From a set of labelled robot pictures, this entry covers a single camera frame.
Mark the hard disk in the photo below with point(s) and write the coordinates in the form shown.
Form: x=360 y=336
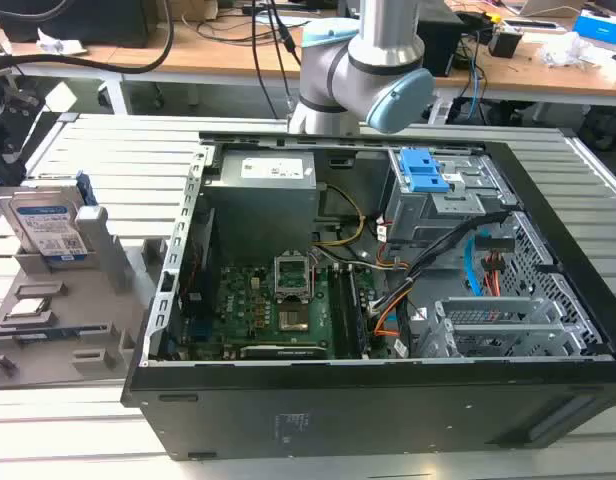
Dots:
x=43 y=225

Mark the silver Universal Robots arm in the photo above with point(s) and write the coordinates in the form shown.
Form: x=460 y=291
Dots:
x=378 y=55

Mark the metal disk bay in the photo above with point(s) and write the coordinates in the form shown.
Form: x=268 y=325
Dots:
x=488 y=330

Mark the large black case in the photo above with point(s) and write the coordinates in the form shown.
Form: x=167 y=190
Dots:
x=88 y=22

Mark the grey parts rack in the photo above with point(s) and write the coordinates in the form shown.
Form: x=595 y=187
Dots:
x=88 y=320

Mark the RAM stick on rack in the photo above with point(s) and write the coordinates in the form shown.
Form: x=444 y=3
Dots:
x=53 y=334

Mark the wooden desk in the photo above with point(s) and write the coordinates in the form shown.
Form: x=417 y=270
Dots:
x=213 y=55

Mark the grey power supply unit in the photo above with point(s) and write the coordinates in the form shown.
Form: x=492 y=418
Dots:
x=258 y=210

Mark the green motherboard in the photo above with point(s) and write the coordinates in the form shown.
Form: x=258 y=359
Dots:
x=248 y=305

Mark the CPU socket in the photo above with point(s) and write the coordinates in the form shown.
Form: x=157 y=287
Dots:
x=293 y=320

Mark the black graphics card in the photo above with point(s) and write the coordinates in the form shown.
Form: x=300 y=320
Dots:
x=283 y=351

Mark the black RAM slot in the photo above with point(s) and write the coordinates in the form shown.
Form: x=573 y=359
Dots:
x=338 y=310

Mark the RAM stick in motherboard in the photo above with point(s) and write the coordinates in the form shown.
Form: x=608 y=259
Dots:
x=357 y=315

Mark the blue plastic bay latch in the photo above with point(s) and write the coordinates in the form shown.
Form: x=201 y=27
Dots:
x=420 y=172

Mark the black PC case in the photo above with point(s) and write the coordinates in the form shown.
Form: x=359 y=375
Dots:
x=338 y=420

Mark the metal drive cage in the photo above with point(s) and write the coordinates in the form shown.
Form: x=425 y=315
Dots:
x=438 y=215

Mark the black box on desk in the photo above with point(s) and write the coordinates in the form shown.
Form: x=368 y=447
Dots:
x=440 y=45

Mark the small black device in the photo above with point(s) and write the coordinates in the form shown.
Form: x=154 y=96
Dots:
x=505 y=44

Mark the crumpled white plastic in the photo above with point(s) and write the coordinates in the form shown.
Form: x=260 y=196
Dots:
x=568 y=50

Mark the blue cardboard box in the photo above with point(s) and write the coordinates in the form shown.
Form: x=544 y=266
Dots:
x=598 y=27

